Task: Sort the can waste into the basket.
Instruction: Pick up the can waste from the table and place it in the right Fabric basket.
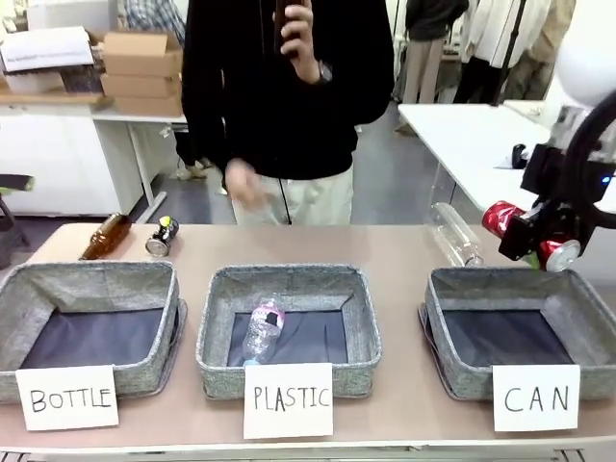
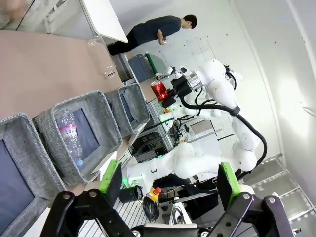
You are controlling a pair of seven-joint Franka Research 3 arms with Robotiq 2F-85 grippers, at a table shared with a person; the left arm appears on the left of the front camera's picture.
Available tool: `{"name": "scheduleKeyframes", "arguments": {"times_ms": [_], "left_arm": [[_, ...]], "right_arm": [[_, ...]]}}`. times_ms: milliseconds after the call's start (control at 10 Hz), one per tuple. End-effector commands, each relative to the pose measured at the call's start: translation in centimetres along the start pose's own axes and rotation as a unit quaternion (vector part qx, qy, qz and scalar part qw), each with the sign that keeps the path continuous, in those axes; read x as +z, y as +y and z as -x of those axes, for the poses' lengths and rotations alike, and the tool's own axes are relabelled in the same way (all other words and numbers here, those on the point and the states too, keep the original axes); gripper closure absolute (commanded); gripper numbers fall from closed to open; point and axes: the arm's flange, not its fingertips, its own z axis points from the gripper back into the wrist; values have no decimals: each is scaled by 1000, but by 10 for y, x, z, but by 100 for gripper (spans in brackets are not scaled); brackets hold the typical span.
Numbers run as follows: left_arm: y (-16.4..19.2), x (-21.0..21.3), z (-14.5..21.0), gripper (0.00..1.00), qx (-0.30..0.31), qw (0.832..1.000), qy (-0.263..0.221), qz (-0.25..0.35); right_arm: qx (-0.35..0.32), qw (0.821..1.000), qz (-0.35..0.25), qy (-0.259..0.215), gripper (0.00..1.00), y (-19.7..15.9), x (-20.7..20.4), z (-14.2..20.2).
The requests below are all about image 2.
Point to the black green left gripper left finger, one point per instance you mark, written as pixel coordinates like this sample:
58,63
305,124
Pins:
112,184

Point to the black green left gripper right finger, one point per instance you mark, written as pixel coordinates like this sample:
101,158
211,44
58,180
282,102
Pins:
225,185

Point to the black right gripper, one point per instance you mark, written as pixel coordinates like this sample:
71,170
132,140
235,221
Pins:
181,87

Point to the crushed red drink can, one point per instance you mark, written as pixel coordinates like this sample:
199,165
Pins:
159,90

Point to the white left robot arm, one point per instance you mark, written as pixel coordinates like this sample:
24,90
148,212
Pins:
182,160

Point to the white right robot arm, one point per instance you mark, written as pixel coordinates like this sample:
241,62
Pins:
217,74

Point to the small gray fabric basket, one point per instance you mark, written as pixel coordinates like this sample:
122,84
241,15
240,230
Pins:
138,103

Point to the large gray fabric basket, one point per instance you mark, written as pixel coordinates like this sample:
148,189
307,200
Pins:
24,148

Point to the black cylinder cup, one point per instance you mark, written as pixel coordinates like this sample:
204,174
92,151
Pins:
129,194

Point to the slotted aluminium mounting plate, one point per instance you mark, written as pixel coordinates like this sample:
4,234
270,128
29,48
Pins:
158,128

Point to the green roll tube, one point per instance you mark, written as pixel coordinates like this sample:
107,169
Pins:
151,63

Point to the blue-gray plastic crate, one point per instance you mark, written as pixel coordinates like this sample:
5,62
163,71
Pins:
140,67

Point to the yellow red emergency stop button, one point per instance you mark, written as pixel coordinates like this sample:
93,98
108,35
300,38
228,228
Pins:
153,195

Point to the black control box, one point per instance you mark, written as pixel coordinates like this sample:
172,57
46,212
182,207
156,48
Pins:
150,145

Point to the gray open box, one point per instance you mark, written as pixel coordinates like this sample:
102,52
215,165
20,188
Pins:
123,69

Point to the metal grating steps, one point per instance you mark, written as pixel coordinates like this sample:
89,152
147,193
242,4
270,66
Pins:
284,187

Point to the pink-label clear plastic bottle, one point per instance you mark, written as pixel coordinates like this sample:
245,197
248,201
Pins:
70,138

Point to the person in dark clothes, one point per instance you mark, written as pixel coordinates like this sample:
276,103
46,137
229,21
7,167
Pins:
153,29

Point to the clear empty plastic bottle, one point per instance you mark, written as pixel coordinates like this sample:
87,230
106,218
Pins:
101,55

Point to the white table board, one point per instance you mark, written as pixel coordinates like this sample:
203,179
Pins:
106,17

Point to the white shelf rack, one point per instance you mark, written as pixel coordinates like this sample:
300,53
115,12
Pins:
49,14

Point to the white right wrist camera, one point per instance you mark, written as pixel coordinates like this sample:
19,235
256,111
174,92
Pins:
176,72

